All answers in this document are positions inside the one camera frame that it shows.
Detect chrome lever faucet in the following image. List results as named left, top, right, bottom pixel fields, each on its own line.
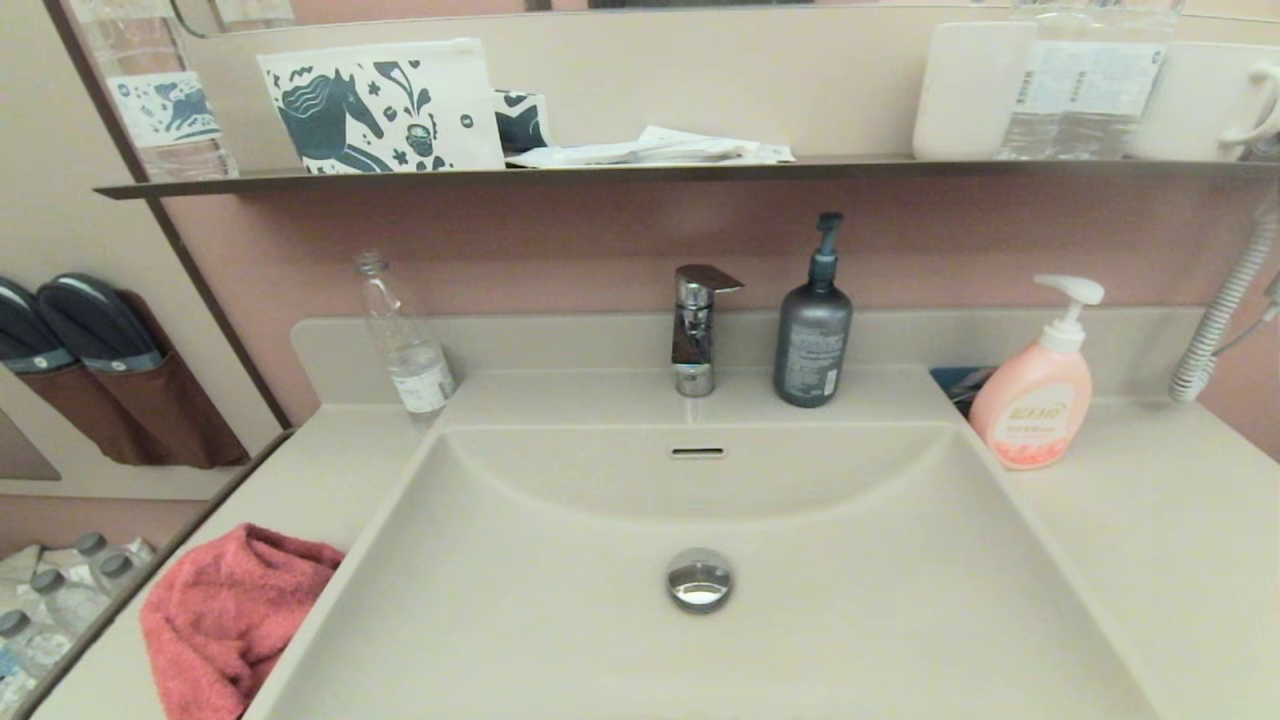
left=669, top=263, right=747, bottom=399

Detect pink fluffy cleaning cloth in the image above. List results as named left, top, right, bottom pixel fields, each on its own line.
left=139, top=521, right=347, bottom=720

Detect chrome sink drain stopper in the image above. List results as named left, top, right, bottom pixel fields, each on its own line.
left=665, top=547, right=736, bottom=614

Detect beige wash basin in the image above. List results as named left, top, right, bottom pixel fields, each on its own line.
left=245, top=420, right=1161, bottom=720

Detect grey pump bottle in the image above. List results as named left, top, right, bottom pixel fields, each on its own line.
left=772, top=211, right=855, bottom=409

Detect white paper packets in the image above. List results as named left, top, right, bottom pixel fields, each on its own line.
left=504, top=125, right=797, bottom=169

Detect clear plastic water bottle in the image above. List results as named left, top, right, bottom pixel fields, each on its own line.
left=354, top=250, right=460, bottom=420

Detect small dark print pouch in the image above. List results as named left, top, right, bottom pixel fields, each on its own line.
left=492, top=90, right=554, bottom=157

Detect dark blue flat packet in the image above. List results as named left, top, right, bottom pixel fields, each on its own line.
left=929, top=366, right=999, bottom=417

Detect white horse print pouch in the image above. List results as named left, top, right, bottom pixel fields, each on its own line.
left=256, top=38, right=507, bottom=177

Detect pink soap pump bottle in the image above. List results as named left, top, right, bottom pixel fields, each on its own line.
left=967, top=274, right=1107, bottom=472

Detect brown fabric slipper holder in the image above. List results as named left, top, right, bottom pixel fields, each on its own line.
left=5, top=290, right=252, bottom=470

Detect labelled water bottle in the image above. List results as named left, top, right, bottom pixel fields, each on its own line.
left=1000, top=0, right=1096, bottom=162
left=1085, top=0, right=1171, bottom=162

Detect dark grey slipper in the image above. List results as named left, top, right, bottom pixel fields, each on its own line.
left=36, top=272, right=165, bottom=374
left=0, top=277, right=77, bottom=374

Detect grey capped water bottle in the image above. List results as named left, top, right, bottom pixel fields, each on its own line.
left=100, top=552, right=153, bottom=601
left=74, top=532, right=113, bottom=583
left=27, top=568, right=111, bottom=643
left=0, top=610, right=77, bottom=693

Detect brown wall shelf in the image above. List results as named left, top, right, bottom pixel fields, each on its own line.
left=94, top=155, right=1280, bottom=201

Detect wall mirror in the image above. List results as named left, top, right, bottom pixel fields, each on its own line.
left=170, top=0, right=1280, bottom=41

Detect white handleless cup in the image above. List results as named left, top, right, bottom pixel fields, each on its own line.
left=911, top=21, right=1037, bottom=162

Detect white coiled hose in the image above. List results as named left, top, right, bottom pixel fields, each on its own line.
left=1167, top=205, right=1280, bottom=404

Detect white mug with handle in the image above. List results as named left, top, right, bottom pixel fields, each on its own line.
left=1134, top=41, right=1280, bottom=164

